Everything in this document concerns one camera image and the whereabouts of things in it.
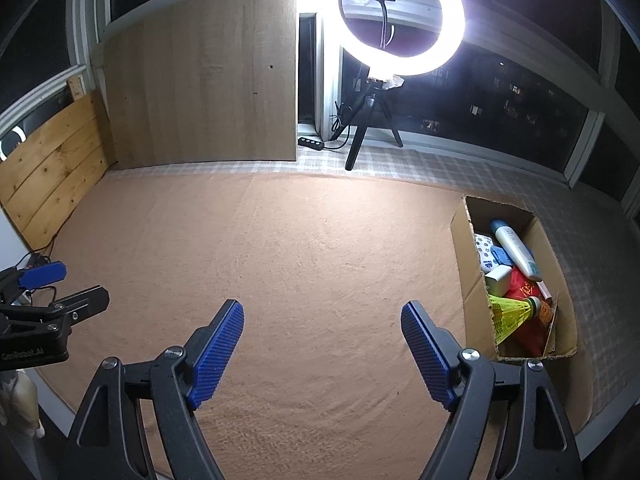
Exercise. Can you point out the black power strip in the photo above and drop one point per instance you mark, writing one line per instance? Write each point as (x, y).
(313, 144)

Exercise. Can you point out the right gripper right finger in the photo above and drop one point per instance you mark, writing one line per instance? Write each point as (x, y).
(435, 352)

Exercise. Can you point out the light wooden board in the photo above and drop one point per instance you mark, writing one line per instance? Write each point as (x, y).
(205, 80)

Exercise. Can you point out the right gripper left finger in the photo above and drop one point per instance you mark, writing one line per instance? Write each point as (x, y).
(209, 351)

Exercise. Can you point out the white tissue pack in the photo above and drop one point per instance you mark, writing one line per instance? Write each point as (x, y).
(484, 245)

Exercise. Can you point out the pink bottle grey cap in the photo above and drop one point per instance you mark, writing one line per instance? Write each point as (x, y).
(544, 293)

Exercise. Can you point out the white blue-capped bottle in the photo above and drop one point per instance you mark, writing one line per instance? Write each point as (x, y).
(516, 249)

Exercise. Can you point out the white square box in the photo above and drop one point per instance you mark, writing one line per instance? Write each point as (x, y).
(498, 280)

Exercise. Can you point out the black tripod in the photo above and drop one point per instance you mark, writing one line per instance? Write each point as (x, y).
(370, 98)

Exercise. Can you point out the red drawstring bag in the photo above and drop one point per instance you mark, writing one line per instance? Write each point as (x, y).
(531, 338)

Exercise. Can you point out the gloved left hand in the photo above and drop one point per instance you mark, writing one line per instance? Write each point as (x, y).
(19, 404)

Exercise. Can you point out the cardboard box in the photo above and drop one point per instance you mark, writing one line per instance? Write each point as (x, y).
(473, 217)

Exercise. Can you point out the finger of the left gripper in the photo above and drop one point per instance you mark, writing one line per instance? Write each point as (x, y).
(38, 277)
(81, 305)

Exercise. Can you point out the pine plank panel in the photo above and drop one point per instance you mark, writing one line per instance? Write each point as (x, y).
(46, 177)

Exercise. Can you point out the ring light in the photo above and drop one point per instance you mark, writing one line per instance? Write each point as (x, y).
(447, 22)

